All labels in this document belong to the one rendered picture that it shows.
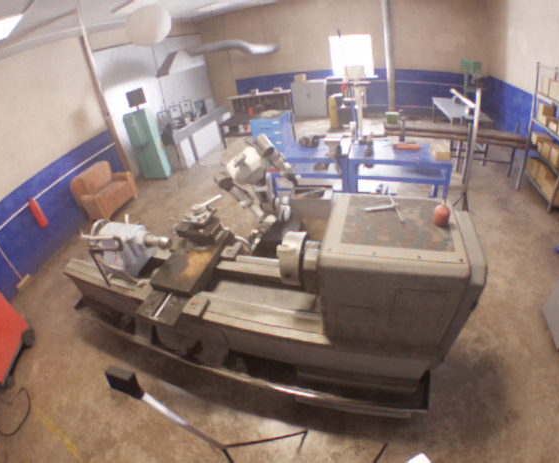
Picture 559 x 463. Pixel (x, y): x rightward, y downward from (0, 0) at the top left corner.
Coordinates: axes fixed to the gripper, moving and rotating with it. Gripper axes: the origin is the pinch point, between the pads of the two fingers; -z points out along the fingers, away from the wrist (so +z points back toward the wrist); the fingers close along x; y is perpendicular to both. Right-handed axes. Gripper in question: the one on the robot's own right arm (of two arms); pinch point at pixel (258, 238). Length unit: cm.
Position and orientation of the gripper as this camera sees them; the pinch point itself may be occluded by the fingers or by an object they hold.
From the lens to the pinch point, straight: 225.0
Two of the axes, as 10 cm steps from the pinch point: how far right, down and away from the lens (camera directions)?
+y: 8.8, 4.8, 0.3
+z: 3.1, -6.1, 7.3
